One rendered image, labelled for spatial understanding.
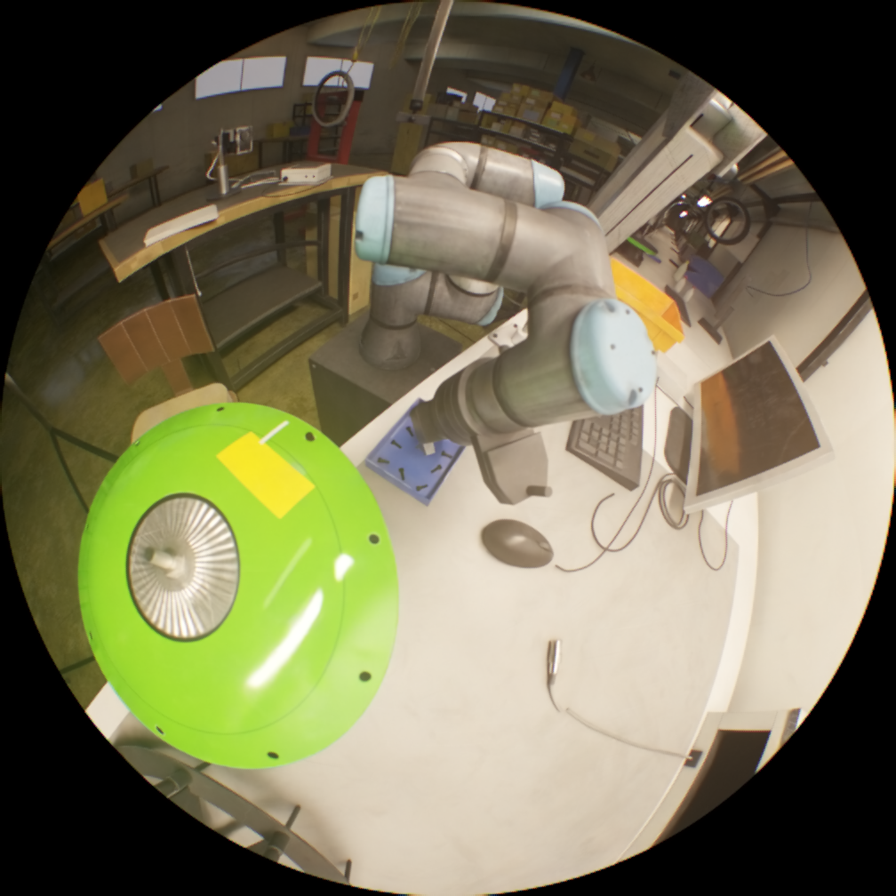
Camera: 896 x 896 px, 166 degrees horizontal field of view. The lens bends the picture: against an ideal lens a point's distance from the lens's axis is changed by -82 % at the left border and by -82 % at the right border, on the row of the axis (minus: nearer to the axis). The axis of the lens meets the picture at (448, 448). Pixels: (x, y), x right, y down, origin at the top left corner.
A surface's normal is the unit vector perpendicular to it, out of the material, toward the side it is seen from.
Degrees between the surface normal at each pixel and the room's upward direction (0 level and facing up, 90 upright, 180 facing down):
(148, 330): 90
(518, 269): 96
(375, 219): 74
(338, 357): 0
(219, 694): 11
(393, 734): 0
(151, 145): 90
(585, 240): 26
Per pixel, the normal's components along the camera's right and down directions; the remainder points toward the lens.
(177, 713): 0.22, -0.22
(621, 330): 0.39, 0.01
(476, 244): 0.04, 0.76
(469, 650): 0.22, -0.50
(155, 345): 0.53, 0.78
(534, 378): -0.88, 0.25
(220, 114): 0.77, 0.62
